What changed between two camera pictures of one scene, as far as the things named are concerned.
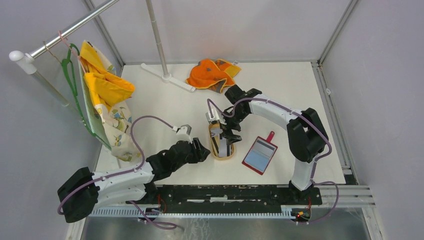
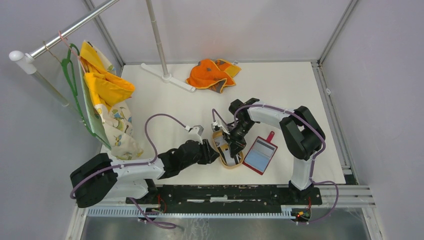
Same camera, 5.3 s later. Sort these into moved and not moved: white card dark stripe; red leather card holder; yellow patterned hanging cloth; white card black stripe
Moved: white card black stripe
Not moved: red leather card holder; white card dark stripe; yellow patterned hanging cloth
